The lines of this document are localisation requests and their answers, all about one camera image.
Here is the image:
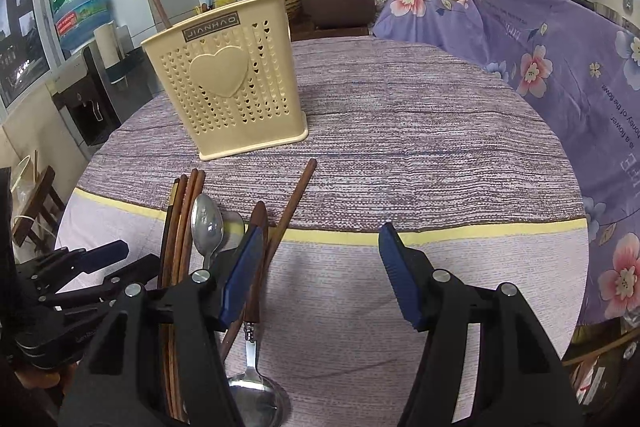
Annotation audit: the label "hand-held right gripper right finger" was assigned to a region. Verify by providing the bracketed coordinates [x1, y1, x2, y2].
[377, 222, 586, 427]

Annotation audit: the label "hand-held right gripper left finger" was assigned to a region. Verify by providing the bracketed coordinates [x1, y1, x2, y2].
[59, 226, 266, 427]

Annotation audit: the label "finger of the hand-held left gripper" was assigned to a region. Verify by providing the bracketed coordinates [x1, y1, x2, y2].
[46, 253, 161, 309]
[17, 241, 130, 303]

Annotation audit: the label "dark chopstick with yellow edge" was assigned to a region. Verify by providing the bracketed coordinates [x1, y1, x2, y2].
[156, 178, 182, 290]

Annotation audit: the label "metal ladle with wooden handle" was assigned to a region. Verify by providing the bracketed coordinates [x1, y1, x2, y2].
[226, 201, 292, 427]

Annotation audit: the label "beige perforated utensil holder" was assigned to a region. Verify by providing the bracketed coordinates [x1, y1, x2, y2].
[140, 0, 309, 162]

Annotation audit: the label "wooden stool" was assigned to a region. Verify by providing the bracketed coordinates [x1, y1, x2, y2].
[10, 164, 66, 253]

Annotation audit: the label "water dispenser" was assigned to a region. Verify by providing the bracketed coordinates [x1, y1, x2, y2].
[47, 32, 151, 148]

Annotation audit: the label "white cup stack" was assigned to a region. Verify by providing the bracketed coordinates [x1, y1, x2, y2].
[94, 22, 126, 68]

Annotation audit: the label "brown cardboard box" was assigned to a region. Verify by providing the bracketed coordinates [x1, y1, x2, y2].
[562, 322, 640, 408]

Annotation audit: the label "window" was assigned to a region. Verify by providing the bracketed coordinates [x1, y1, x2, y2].
[0, 0, 66, 108]

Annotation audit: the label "purple floral cloth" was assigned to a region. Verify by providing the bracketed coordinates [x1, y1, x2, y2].
[372, 0, 640, 328]

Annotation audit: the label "dark wooden side table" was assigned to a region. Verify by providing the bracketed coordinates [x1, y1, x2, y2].
[290, 24, 372, 42]

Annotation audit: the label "blue water jug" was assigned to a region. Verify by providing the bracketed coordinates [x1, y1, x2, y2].
[48, 0, 113, 52]

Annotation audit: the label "brown pot with white lid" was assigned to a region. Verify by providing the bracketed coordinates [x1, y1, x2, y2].
[299, 0, 376, 30]

